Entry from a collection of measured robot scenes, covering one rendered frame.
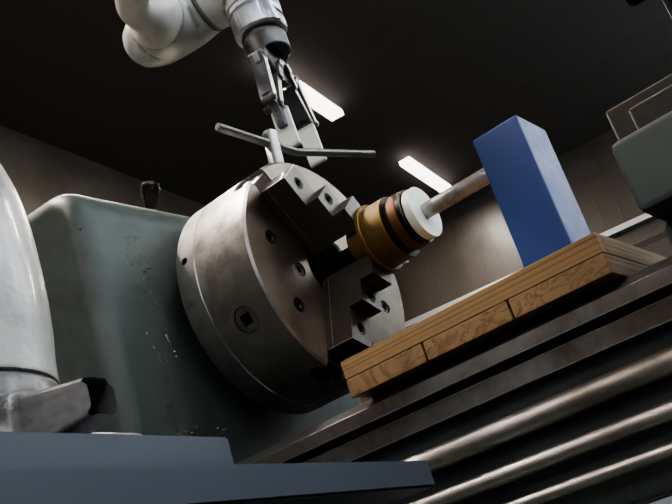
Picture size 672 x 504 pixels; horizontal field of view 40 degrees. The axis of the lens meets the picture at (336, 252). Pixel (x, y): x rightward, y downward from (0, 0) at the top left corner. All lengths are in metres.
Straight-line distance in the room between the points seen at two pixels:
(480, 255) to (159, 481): 10.31
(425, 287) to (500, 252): 0.97
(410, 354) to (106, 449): 0.45
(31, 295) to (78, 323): 0.53
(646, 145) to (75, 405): 0.44
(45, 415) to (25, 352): 0.06
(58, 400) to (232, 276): 0.59
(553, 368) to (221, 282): 0.43
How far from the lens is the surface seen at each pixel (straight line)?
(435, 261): 10.86
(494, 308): 0.89
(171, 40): 1.62
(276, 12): 1.58
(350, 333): 1.12
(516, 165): 1.05
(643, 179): 0.72
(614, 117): 0.92
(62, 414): 0.55
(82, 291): 1.15
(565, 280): 0.86
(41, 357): 0.61
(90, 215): 1.19
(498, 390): 0.91
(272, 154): 1.33
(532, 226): 1.03
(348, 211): 1.16
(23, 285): 0.62
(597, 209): 10.43
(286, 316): 1.10
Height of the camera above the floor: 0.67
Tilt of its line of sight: 20 degrees up
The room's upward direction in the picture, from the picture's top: 18 degrees counter-clockwise
